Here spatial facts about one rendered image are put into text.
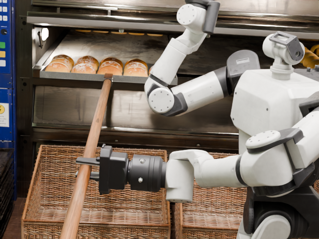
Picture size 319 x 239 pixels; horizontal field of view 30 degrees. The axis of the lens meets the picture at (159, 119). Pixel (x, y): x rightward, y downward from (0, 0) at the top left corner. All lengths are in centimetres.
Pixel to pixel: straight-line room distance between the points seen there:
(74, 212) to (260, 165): 40
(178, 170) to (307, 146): 32
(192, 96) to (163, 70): 12
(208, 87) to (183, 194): 48
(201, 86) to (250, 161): 58
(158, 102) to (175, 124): 81
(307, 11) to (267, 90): 99
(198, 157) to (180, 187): 9
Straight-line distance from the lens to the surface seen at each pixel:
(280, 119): 157
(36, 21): 238
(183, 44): 180
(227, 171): 132
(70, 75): 240
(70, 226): 119
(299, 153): 131
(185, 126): 259
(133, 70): 240
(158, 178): 143
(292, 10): 254
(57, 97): 260
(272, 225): 174
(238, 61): 183
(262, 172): 129
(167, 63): 180
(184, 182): 144
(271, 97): 158
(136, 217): 259
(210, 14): 180
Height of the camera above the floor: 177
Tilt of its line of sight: 18 degrees down
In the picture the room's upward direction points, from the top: 4 degrees clockwise
